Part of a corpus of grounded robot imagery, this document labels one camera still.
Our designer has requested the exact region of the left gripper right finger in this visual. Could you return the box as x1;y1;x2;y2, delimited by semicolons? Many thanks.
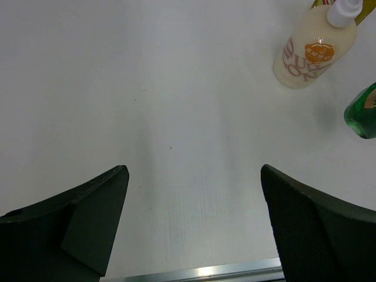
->
261;164;375;281

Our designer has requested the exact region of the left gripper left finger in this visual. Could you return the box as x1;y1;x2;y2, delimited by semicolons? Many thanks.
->
1;165;129;281

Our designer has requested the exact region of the green bottle red label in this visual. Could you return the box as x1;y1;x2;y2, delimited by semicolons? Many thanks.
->
344;83;375;139

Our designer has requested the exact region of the cream pump lotion bottle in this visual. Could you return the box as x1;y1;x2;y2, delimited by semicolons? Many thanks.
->
273;1;363;89

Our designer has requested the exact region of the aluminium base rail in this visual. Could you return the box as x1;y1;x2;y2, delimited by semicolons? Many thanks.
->
111;258;285;281

